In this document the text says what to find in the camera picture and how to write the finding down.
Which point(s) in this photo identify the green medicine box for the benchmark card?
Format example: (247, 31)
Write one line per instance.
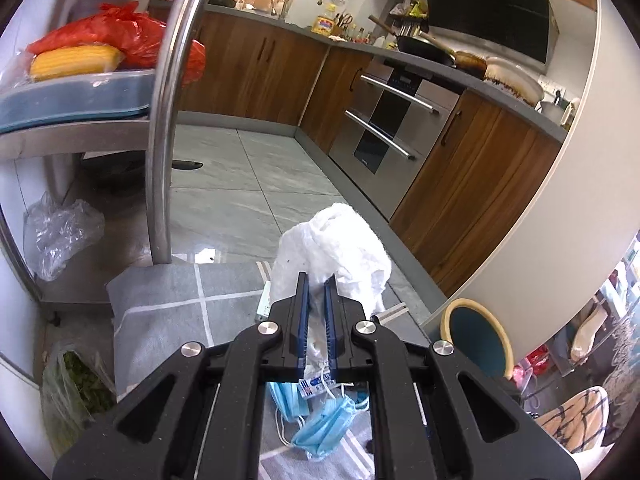
(262, 307)

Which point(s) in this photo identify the small steel pot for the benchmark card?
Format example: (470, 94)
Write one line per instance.
(550, 110)

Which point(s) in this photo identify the grey kitchen countertop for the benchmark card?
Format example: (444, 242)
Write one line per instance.
(310, 32)

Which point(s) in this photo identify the clear plastic bag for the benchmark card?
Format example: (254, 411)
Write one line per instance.
(60, 235)

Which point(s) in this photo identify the steel shelf table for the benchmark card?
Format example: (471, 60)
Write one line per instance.
(75, 135)

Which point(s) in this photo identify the white tissue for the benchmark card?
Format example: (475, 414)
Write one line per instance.
(340, 240)

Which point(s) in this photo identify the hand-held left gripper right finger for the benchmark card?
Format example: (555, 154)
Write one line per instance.
(330, 320)

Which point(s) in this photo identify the yellow corn cob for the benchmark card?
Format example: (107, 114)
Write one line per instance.
(70, 62)

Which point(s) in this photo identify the bag of green vegetables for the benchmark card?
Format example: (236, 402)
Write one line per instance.
(75, 390)

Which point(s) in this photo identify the white cooking pot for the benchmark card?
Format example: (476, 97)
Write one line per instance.
(515, 82)

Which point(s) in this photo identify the wooden lower cabinet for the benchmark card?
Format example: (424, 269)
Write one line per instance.
(250, 70)
(475, 185)

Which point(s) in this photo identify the blue face mask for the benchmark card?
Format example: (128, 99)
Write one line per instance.
(325, 427)
(287, 400)

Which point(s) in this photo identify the stainless steel oven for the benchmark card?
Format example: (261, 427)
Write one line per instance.
(390, 130)

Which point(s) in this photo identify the steel kitchen faucet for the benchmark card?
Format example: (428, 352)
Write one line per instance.
(280, 0)

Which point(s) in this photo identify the steel table leg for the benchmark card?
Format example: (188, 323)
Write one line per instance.
(165, 110)

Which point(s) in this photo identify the red plastic bag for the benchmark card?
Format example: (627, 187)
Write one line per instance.
(135, 35)

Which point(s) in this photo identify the black wok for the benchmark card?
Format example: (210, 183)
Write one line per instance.
(425, 47)

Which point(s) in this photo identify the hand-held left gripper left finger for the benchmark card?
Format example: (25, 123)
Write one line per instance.
(302, 320)

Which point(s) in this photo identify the row of condiment bottles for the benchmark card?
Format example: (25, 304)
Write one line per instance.
(362, 36)

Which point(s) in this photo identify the yellow oil bottle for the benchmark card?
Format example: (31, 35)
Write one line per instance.
(324, 22)

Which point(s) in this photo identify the plaid cushioned chair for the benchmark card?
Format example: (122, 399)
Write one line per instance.
(575, 420)

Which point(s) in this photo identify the black dustpan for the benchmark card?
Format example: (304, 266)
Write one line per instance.
(187, 165)

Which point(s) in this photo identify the small white printed packet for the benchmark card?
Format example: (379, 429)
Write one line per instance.
(314, 386)

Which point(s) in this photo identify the blue plastic tray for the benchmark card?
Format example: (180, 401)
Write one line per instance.
(75, 100)

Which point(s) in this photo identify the brown cooking pot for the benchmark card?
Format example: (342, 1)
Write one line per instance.
(470, 62)

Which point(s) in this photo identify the grey checked mat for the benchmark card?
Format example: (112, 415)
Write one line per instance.
(160, 310)

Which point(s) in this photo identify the black range hood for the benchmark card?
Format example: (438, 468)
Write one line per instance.
(480, 10)

